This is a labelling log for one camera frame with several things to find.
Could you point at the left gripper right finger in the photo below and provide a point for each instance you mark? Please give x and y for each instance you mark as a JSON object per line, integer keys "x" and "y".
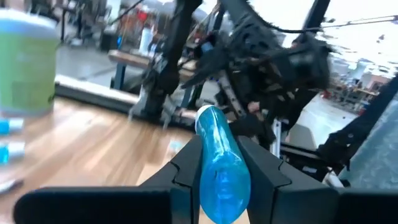
{"x": 295, "y": 205}

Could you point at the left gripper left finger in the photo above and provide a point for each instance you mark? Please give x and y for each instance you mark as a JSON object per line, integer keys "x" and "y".
{"x": 140, "y": 205}

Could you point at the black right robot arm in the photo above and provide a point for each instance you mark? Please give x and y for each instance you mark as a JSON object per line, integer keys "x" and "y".
{"x": 264, "y": 62}

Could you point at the green disinfecting wipes canister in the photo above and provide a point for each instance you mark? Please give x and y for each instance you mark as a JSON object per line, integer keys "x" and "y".
{"x": 25, "y": 68}

